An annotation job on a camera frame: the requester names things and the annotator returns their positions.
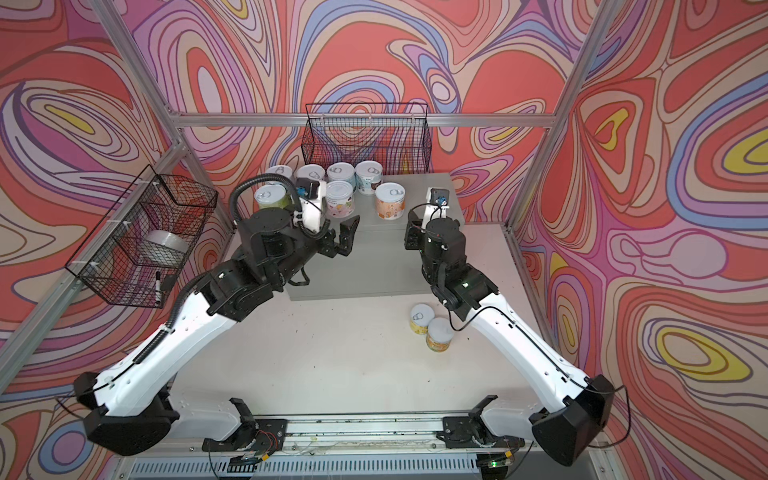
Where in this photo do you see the black marker pen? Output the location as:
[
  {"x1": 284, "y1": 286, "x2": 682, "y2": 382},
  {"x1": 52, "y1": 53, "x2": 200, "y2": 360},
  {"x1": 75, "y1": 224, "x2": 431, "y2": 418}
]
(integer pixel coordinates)
[{"x1": 154, "y1": 271, "x2": 163, "y2": 306}]

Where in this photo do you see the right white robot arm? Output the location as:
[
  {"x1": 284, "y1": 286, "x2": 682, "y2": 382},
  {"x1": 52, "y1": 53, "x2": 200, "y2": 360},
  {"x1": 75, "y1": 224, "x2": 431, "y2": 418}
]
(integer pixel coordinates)
[{"x1": 404, "y1": 204, "x2": 617, "y2": 466}]

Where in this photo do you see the grey metal cabinet box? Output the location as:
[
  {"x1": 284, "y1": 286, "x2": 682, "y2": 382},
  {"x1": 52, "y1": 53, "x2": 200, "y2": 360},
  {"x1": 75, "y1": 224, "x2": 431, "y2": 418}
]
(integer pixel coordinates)
[{"x1": 285, "y1": 173, "x2": 465, "y2": 301}]

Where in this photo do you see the can pink label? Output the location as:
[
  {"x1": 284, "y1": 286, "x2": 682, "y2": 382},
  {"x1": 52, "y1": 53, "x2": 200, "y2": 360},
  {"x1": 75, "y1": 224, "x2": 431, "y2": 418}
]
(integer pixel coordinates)
[
  {"x1": 296, "y1": 164, "x2": 326, "y2": 181},
  {"x1": 375, "y1": 182, "x2": 406, "y2": 220}
]

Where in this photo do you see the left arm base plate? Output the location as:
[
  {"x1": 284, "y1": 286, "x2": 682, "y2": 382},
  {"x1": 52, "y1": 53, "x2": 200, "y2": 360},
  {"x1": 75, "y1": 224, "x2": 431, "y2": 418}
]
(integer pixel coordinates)
[{"x1": 202, "y1": 397, "x2": 288, "y2": 454}]

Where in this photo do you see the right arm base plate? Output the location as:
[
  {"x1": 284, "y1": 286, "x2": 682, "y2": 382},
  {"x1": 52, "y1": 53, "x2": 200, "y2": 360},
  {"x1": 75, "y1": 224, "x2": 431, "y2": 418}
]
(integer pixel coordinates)
[{"x1": 435, "y1": 395, "x2": 525, "y2": 452}]

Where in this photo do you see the can orange label plastic lid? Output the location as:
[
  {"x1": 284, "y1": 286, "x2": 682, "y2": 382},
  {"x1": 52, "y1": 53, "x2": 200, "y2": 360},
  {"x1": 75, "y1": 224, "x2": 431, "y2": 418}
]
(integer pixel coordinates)
[{"x1": 426, "y1": 317, "x2": 455, "y2": 352}]

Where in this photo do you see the can plain lid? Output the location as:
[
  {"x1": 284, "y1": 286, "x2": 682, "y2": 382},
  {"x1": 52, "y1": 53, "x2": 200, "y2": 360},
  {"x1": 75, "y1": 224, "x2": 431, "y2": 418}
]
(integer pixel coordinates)
[{"x1": 325, "y1": 181, "x2": 355, "y2": 218}]

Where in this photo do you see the aluminium rail front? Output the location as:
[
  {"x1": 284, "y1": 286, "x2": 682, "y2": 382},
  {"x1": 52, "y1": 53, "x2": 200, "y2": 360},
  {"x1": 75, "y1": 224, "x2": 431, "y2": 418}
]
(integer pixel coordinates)
[{"x1": 119, "y1": 410, "x2": 607, "y2": 457}]

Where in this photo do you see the can pink label back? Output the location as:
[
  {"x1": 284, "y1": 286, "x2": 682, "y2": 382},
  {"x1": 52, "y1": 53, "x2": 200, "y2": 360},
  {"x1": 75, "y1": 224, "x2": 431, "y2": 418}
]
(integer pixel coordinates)
[{"x1": 375, "y1": 182, "x2": 406, "y2": 220}]

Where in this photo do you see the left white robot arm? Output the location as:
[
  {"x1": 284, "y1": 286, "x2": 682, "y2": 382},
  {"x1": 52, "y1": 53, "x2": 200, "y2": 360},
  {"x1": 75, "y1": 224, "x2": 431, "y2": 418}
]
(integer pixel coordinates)
[{"x1": 73, "y1": 174, "x2": 360, "y2": 457}]

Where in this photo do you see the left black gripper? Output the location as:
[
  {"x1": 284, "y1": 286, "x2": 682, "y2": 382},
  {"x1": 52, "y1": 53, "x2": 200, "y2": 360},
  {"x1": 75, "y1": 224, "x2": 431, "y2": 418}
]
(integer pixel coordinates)
[{"x1": 264, "y1": 209, "x2": 359, "y2": 293}]

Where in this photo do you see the black wire basket left wall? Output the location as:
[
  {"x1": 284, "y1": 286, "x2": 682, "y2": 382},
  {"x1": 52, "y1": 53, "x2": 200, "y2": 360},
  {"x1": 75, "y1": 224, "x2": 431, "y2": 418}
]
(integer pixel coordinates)
[{"x1": 65, "y1": 166, "x2": 218, "y2": 308}]

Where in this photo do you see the can blue label back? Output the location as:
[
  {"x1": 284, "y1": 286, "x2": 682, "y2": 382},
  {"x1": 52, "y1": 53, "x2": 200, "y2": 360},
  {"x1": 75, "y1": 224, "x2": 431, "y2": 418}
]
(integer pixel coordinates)
[{"x1": 326, "y1": 162, "x2": 356, "y2": 186}]

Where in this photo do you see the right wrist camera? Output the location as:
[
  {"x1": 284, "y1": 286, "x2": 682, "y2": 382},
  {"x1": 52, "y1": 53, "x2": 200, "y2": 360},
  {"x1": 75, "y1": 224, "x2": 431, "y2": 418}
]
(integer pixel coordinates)
[{"x1": 422, "y1": 187, "x2": 450, "y2": 229}]

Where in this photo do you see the black wire basket back wall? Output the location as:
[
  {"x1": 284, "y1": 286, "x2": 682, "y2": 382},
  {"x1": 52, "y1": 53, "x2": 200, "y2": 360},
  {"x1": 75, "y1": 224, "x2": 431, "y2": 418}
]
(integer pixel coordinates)
[{"x1": 301, "y1": 101, "x2": 432, "y2": 175}]

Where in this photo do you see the black wire basket wall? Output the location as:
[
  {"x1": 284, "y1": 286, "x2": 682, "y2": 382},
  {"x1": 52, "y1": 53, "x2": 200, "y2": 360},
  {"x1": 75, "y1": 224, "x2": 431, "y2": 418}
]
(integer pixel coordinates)
[
  {"x1": 301, "y1": 101, "x2": 432, "y2": 175},
  {"x1": 65, "y1": 166, "x2": 218, "y2": 308}
]

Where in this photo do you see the can red label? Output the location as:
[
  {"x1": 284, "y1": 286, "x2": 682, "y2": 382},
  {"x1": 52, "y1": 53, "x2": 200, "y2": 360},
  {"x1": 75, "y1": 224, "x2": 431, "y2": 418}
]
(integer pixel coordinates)
[{"x1": 265, "y1": 165, "x2": 294, "y2": 180}]

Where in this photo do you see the can green yellow label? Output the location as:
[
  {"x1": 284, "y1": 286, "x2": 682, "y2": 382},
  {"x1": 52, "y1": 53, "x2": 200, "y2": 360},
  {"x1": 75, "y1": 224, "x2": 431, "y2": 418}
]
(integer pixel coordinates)
[{"x1": 254, "y1": 183, "x2": 290, "y2": 210}]

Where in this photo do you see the can blue green label front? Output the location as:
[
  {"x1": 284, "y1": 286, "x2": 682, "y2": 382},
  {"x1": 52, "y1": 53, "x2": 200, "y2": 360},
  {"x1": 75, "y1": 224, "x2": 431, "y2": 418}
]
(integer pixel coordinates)
[{"x1": 355, "y1": 160, "x2": 383, "y2": 196}]

